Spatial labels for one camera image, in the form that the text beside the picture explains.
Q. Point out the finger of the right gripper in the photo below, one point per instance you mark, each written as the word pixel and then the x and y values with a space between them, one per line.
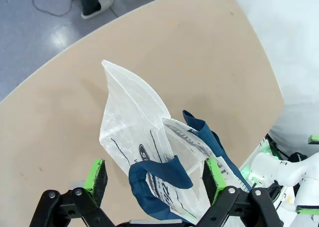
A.
pixel 314 139
pixel 309 209

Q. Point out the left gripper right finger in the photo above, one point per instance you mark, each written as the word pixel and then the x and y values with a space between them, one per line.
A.
pixel 211 177

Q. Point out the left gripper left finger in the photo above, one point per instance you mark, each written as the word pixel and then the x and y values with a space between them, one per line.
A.
pixel 96 177

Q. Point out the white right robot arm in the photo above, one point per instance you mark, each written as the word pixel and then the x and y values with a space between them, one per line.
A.
pixel 309 167

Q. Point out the white equipment box green light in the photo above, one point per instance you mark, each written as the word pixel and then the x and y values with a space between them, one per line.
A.
pixel 256 149

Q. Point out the white slipper shoe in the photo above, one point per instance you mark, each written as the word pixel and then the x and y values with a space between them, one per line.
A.
pixel 102 4

